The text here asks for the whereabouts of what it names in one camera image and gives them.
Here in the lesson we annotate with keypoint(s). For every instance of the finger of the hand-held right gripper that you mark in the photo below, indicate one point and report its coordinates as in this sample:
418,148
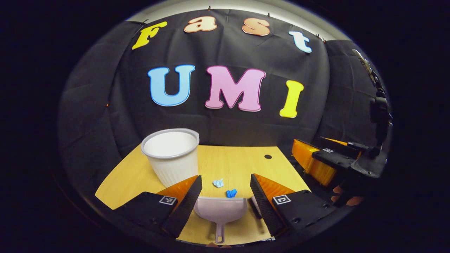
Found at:
355,147
330,158

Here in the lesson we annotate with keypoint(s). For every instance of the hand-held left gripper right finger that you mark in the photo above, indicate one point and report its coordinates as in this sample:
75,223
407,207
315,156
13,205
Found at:
262,203

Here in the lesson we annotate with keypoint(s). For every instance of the light blue paper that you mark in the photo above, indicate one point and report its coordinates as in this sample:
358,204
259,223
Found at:
218,182

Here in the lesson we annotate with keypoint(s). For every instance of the black backdrop cloth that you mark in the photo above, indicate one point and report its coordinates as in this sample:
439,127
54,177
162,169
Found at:
218,130

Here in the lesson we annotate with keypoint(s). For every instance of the dark blue paper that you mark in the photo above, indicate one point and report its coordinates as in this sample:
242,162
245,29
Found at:
231,193

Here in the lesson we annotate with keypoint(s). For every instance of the white ribbed garbage bin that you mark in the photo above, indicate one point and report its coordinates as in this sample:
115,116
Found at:
172,165

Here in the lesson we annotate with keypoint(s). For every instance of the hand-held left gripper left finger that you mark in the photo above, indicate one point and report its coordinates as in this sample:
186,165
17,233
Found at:
188,207

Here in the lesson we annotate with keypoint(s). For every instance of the small grey dustpan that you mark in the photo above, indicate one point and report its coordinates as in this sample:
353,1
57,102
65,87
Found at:
219,211

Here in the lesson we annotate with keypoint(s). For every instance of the wooden desktop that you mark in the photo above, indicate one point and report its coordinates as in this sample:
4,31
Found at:
239,165

